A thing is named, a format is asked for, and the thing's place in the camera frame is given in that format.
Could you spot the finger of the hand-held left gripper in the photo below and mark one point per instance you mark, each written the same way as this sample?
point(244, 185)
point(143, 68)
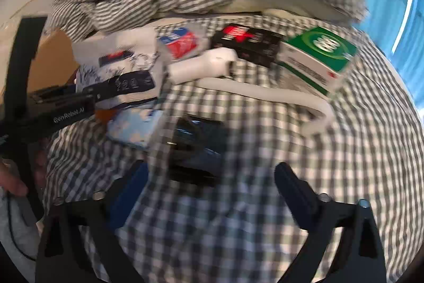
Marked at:
point(89, 93)

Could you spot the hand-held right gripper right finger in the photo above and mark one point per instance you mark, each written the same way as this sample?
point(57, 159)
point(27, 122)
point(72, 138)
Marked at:
point(291, 190)

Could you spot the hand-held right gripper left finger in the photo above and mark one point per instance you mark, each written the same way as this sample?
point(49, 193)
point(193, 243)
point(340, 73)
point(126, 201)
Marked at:
point(131, 190)

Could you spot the brown cardboard box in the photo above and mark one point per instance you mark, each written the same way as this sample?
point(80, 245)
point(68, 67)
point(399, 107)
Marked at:
point(54, 61)

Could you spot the white printed plastic bag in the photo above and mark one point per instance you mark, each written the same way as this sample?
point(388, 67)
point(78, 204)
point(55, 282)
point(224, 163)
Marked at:
point(132, 47)

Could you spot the white bottle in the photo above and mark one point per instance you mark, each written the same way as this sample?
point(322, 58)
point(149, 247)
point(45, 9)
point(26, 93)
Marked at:
point(198, 67)

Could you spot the person's left hand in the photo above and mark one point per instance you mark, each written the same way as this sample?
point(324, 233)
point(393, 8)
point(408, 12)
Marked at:
point(11, 180)

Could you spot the light blue tissue packet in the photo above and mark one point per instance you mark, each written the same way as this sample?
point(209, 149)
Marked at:
point(132, 130)

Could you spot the dark blue glossy object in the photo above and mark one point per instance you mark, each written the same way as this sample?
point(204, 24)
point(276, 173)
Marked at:
point(195, 150)

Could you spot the checked bed sheet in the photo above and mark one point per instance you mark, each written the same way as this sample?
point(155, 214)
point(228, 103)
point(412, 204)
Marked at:
point(364, 153)

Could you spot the red and blue packet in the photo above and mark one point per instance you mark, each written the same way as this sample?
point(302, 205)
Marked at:
point(180, 42)

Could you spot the grey cloth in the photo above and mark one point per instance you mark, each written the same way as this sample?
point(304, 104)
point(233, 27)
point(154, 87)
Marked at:
point(15, 223)

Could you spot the green and white box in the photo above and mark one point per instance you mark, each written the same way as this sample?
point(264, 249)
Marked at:
point(314, 47)

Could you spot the black box red print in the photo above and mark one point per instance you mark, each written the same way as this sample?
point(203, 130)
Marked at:
point(251, 44)

